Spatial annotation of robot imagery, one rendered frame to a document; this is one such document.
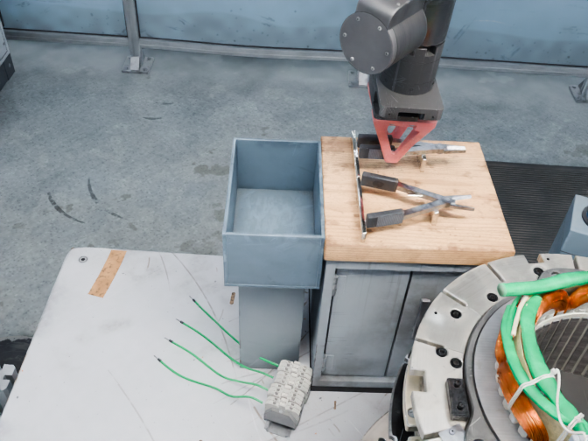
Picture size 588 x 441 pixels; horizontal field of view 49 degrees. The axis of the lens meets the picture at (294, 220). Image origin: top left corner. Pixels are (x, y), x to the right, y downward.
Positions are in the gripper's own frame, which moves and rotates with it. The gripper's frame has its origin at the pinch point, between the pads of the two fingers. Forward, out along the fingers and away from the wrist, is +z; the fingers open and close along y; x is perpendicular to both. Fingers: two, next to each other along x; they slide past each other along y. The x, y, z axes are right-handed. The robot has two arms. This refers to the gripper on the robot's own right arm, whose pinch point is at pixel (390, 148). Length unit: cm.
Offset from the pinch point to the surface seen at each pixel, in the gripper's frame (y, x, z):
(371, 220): 11.8, -3.3, 0.3
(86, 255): -10, -42, 33
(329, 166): 0.2, -6.8, 3.2
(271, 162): -4.4, -13.5, 6.8
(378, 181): 5.6, -1.9, 0.4
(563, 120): -165, 113, 109
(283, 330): 9.9, -10.8, 22.6
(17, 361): -39, -77, 111
